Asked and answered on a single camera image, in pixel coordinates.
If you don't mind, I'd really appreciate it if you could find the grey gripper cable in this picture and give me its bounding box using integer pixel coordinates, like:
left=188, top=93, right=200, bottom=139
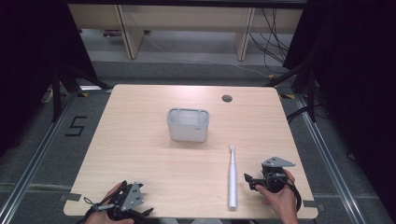
left=82, top=196, right=108, bottom=217

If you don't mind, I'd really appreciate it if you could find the metal floor rail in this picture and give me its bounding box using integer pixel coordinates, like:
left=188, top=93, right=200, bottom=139
left=294, top=92, right=369, bottom=224
left=0, top=89, right=79, bottom=224

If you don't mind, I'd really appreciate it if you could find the person's left hand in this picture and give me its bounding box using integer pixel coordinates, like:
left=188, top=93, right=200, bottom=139
left=84, top=182, right=135, bottom=224

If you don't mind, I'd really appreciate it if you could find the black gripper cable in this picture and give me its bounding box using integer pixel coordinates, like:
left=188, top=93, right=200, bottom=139
left=264, top=172, right=303, bottom=213

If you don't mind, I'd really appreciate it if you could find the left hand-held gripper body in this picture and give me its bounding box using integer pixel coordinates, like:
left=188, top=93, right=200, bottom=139
left=106, top=180, right=146, bottom=221

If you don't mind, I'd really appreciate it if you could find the person's right hand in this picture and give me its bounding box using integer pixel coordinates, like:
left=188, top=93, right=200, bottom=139
left=255, top=169, right=299, bottom=224

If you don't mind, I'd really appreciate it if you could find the bundle of black cables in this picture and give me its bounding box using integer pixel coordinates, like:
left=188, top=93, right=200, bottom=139
left=248, top=7, right=293, bottom=75

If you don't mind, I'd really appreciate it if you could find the beige wooden desk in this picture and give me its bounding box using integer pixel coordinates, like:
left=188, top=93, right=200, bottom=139
left=67, top=3, right=304, bottom=62

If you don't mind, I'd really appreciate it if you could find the black curtain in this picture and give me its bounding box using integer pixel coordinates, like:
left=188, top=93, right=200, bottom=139
left=282, top=0, right=396, bottom=216
left=0, top=0, right=98, bottom=157

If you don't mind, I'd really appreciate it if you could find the white electric toothbrush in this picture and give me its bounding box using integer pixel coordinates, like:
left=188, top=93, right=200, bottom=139
left=227, top=144, right=238, bottom=210

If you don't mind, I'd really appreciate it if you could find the grey plastic holder box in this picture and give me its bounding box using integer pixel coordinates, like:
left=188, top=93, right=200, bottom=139
left=166, top=106, right=210, bottom=144

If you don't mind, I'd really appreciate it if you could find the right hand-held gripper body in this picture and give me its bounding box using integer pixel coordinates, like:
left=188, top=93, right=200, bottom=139
left=252, top=156, right=296, bottom=194

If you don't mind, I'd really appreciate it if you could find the black metal stand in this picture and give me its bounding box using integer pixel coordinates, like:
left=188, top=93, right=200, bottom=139
left=263, top=61, right=319, bottom=123
left=50, top=61, right=114, bottom=123

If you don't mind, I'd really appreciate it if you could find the grey tape piece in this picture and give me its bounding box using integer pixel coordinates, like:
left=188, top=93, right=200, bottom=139
left=302, top=199, right=327, bottom=213
left=59, top=192, right=83, bottom=203

